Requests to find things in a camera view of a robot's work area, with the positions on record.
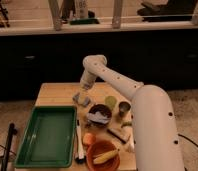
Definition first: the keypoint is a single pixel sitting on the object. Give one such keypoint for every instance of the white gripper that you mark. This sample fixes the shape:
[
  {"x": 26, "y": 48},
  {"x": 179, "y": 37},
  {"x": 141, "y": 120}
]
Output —
[{"x": 86, "y": 82}]

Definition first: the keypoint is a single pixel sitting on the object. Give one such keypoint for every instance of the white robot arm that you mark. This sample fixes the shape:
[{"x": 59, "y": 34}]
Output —
[{"x": 157, "y": 145}]

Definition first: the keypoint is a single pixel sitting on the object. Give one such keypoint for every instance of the green plastic cup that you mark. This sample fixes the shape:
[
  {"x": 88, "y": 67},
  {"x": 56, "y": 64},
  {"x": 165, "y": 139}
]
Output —
[{"x": 110, "y": 101}]

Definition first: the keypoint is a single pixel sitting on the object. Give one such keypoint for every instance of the dark brown bowl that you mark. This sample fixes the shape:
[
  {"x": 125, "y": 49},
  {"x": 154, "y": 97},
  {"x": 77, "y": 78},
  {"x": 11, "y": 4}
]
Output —
[{"x": 103, "y": 109}]

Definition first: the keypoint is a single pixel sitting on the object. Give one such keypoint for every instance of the blue grey cloth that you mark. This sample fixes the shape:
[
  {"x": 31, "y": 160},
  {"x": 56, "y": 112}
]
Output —
[{"x": 98, "y": 118}]

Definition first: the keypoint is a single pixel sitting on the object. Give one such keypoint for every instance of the orange round fruit toy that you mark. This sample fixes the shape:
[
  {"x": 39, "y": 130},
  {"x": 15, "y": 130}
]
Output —
[{"x": 89, "y": 139}]

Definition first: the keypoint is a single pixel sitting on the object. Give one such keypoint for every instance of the green vegetable toy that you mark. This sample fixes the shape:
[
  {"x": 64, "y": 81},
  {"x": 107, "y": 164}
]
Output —
[{"x": 126, "y": 123}]

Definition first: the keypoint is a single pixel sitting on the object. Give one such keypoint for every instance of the green dish on shelf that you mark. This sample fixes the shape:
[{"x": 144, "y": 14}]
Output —
[{"x": 84, "y": 21}]

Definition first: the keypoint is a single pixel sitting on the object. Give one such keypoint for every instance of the brown wooden brush block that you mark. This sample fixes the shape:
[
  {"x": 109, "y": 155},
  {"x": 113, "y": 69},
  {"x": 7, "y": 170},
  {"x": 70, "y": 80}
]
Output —
[{"x": 123, "y": 137}]

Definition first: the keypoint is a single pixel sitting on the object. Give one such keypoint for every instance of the green plastic tray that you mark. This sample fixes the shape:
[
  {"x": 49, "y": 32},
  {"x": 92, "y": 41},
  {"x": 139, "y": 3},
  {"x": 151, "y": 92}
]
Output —
[{"x": 48, "y": 139}]

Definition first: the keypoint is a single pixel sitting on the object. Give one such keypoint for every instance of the yellow corn cob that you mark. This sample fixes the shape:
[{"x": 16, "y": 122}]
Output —
[{"x": 105, "y": 157}]

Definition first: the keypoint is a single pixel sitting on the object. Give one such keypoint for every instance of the black pole stand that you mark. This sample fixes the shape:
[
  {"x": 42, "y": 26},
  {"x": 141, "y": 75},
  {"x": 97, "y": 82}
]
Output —
[{"x": 11, "y": 132}]

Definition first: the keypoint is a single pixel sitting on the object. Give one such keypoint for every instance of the black object on shelf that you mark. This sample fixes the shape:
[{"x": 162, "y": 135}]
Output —
[{"x": 173, "y": 10}]

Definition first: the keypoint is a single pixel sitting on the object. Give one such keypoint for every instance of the white handled knife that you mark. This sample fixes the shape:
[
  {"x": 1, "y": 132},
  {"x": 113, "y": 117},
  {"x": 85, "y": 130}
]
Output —
[{"x": 80, "y": 157}]

